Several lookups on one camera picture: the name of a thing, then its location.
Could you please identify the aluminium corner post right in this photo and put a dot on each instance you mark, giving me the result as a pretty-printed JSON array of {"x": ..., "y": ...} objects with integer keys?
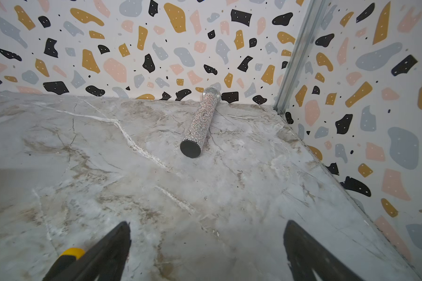
[{"x": 312, "y": 21}]

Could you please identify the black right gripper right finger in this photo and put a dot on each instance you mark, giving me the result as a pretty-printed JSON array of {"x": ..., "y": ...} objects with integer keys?
[{"x": 308, "y": 259}]

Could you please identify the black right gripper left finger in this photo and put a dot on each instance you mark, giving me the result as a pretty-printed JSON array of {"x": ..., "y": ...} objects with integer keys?
[{"x": 105, "y": 261}]

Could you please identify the black yellow handled screwdriver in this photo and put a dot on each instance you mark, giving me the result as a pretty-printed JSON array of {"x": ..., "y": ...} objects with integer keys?
[{"x": 67, "y": 258}]

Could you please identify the silver glitter microphone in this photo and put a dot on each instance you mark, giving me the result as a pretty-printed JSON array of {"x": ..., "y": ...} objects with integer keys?
[{"x": 195, "y": 136}]

